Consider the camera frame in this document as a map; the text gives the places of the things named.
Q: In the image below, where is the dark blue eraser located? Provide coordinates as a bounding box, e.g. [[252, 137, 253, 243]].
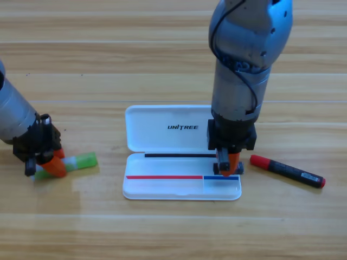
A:
[[213, 161, 244, 175]]

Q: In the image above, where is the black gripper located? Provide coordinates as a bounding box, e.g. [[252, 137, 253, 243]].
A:
[[12, 113, 67, 178], [207, 115, 257, 178]]

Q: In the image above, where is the white Unitree pencil case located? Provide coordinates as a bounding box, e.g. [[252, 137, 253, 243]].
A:
[[122, 105, 242, 201]]

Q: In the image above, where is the black marker with red cap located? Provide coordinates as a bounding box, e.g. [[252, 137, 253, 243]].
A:
[[249, 154, 326, 190]]

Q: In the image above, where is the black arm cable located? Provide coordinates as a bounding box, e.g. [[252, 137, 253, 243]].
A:
[[209, 0, 258, 114]]

